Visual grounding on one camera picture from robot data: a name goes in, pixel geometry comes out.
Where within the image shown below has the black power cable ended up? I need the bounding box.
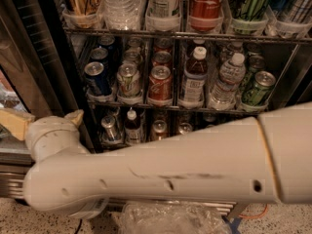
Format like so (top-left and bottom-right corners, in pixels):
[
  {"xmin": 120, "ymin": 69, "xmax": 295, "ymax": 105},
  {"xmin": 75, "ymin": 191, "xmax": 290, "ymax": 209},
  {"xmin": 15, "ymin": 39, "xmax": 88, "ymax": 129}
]
[{"xmin": 73, "ymin": 218, "xmax": 83, "ymax": 234}]

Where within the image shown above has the clear plastic bag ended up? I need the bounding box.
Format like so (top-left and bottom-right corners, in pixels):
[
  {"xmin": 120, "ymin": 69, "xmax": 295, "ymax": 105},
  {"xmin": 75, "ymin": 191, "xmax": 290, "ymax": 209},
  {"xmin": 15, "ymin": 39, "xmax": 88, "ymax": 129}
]
[{"xmin": 119, "ymin": 203, "xmax": 232, "ymax": 234}]

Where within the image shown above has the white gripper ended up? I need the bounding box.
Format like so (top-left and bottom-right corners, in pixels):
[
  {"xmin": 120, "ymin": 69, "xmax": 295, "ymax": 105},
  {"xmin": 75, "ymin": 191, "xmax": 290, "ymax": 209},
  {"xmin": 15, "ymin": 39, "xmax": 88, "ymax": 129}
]
[{"xmin": 0, "ymin": 108, "xmax": 88, "ymax": 162}]

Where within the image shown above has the blue pepsi can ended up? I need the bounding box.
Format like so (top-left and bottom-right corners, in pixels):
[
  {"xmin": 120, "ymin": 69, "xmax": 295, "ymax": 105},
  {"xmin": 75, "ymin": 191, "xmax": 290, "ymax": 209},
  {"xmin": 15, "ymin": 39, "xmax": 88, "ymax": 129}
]
[
  {"xmin": 84, "ymin": 61, "xmax": 111, "ymax": 96},
  {"xmin": 97, "ymin": 35, "xmax": 115, "ymax": 50},
  {"xmin": 90, "ymin": 48, "xmax": 108, "ymax": 65}
]

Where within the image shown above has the large coca-cola can top shelf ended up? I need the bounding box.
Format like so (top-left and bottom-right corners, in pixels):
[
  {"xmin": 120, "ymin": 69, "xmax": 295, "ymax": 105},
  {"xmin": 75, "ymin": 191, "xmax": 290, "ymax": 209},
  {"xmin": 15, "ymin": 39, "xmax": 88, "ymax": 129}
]
[{"xmin": 189, "ymin": 0, "xmax": 222, "ymax": 31}]

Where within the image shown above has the red coke can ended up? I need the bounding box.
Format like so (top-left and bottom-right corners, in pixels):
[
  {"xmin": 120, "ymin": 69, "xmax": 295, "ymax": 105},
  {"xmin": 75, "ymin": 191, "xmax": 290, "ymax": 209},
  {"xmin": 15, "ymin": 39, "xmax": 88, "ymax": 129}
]
[
  {"xmin": 152, "ymin": 51, "xmax": 172, "ymax": 68},
  {"xmin": 148, "ymin": 65, "xmax": 172, "ymax": 100}
]

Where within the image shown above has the stainless steel fridge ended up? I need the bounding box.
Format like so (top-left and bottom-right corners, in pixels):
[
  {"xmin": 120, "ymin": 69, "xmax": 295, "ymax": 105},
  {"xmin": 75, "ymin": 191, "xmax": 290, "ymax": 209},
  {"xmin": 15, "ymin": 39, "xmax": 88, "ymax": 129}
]
[{"xmin": 0, "ymin": 0, "xmax": 312, "ymax": 220}]

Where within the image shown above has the front blue pepsi can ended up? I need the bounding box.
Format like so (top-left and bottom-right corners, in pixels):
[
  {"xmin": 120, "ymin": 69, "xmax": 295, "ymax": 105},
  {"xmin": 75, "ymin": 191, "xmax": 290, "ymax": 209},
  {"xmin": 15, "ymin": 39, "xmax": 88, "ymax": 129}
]
[{"xmin": 84, "ymin": 61, "xmax": 111, "ymax": 96}]

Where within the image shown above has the bronze can bottom shelf right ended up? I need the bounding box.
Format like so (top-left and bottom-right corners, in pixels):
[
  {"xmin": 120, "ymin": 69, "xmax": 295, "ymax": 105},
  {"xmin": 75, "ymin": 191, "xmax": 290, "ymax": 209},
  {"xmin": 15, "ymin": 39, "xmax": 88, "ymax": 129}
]
[{"xmin": 177, "ymin": 122, "xmax": 193, "ymax": 135}]

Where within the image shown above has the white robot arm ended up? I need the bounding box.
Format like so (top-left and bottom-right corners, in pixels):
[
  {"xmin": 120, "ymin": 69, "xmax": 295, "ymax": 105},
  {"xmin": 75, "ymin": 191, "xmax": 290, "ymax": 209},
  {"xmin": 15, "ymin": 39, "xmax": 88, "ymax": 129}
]
[{"xmin": 0, "ymin": 102, "xmax": 312, "ymax": 219}]

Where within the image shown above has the bronze can shelf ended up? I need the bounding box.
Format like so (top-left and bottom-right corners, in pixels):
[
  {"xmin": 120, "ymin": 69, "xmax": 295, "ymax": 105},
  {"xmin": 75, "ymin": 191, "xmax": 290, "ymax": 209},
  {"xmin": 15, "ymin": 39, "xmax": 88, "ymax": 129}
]
[
  {"xmin": 177, "ymin": 122, "xmax": 193, "ymax": 135},
  {"xmin": 150, "ymin": 120, "xmax": 168, "ymax": 141}
]

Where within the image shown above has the gold can top shelf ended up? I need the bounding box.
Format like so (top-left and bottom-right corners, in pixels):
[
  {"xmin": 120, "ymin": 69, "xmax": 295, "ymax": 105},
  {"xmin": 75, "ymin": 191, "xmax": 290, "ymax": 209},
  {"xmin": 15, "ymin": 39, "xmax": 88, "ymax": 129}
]
[{"xmin": 62, "ymin": 0, "xmax": 101, "ymax": 28}]

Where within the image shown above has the bronze can bottom shelf left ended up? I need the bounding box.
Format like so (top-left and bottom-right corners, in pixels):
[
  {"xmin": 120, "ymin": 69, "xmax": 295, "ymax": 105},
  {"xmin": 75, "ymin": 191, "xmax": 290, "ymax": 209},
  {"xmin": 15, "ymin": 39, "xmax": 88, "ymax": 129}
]
[{"xmin": 150, "ymin": 120, "xmax": 168, "ymax": 141}]

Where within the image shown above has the white green can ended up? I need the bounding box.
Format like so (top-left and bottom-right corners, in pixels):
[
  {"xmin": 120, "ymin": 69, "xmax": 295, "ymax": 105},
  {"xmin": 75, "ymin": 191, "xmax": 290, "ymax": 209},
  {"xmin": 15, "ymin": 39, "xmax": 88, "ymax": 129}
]
[
  {"xmin": 117, "ymin": 63, "xmax": 140, "ymax": 98},
  {"xmin": 123, "ymin": 51, "xmax": 142, "ymax": 65}
]

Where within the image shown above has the clear water bottle shelf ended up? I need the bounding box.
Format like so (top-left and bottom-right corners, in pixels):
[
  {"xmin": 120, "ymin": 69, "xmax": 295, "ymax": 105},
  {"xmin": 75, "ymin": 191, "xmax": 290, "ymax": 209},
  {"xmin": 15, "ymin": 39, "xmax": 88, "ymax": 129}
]
[
  {"xmin": 103, "ymin": 0, "xmax": 145, "ymax": 30},
  {"xmin": 209, "ymin": 53, "xmax": 246, "ymax": 110}
]

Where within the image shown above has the front red coke can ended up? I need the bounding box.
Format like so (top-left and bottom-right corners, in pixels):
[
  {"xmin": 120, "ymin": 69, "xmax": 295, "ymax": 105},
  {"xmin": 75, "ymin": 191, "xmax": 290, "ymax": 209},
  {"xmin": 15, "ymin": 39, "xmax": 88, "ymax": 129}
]
[{"xmin": 148, "ymin": 65, "xmax": 172, "ymax": 100}]

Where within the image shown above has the brown tea bottle white cap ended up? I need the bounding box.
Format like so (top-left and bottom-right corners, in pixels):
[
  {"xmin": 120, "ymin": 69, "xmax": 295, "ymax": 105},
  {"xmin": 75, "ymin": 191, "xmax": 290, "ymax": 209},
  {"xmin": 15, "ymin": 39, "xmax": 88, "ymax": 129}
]
[{"xmin": 180, "ymin": 47, "xmax": 208, "ymax": 102}]

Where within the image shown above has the green monster can top shelf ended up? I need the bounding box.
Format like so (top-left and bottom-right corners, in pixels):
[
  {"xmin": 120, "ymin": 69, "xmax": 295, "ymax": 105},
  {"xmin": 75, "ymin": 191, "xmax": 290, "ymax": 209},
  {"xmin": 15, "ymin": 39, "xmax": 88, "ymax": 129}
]
[{"xmin": 229, "ymin": 0, "xmax": 270, "ymax": 21}]

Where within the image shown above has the front white green can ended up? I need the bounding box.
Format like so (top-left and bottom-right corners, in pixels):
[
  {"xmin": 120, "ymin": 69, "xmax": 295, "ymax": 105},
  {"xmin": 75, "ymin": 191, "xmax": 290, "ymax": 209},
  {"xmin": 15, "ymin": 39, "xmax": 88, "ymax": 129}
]
[{"xmin": 117, "ymin": 63, "xmax": 140, "ymax": 98}]

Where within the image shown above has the clear water bottle top shelf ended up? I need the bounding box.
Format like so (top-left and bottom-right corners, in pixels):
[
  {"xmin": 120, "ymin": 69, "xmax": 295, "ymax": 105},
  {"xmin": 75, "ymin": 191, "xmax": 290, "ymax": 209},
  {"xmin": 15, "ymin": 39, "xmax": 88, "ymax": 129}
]
[{"xmin": 103, "ymin": 0, "xmax": 145, "ymax": 30}]

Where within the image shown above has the orange cable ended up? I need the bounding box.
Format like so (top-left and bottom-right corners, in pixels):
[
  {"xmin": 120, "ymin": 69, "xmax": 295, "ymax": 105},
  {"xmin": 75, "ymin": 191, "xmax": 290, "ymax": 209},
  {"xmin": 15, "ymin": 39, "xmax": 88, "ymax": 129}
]
[{"xmin": 238, "ymin": 204, "xmax": 269, "ymax": 220}]

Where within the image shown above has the front green can middle shelf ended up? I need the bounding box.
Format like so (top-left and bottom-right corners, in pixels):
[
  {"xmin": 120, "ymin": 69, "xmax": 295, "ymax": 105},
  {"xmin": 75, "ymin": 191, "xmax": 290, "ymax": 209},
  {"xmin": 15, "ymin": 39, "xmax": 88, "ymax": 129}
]
[{"xmin": 241, "ymin": 71, "xmax": 276, "ymax": 106}]

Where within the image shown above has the glass fridge door left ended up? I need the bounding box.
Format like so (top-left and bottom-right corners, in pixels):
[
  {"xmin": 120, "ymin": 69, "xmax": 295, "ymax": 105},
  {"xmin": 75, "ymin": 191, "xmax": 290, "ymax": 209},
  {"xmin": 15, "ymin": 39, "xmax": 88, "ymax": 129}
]
[{"xmin": 0, "ymin": 0, "xmax": 96, "ymax": 168}]

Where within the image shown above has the clear water bottle middle shelf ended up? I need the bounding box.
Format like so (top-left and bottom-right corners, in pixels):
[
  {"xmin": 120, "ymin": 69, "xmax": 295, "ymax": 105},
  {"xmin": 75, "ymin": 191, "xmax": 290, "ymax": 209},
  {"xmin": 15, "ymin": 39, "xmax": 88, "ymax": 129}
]
[{"xmin": 209, "ymin": 53, "xmax": 246, "ymax": 110}]

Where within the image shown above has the small brown bottle bottom shelf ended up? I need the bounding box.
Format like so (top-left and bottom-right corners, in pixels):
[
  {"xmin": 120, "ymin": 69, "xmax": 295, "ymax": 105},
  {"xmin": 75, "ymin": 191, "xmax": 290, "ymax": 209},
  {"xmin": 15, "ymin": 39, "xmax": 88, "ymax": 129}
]
[{"xmin": 125, "ymin": 109, "xmax": 143, "ymax": 145}]

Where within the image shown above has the silver can bottom shelf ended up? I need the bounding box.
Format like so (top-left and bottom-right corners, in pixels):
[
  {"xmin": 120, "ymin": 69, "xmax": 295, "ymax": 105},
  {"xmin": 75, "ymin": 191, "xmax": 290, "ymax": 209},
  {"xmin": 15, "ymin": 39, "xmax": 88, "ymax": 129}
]
[{"xmin": 101, "ymin": 115, "xmax": 120, "ymax": 141}]

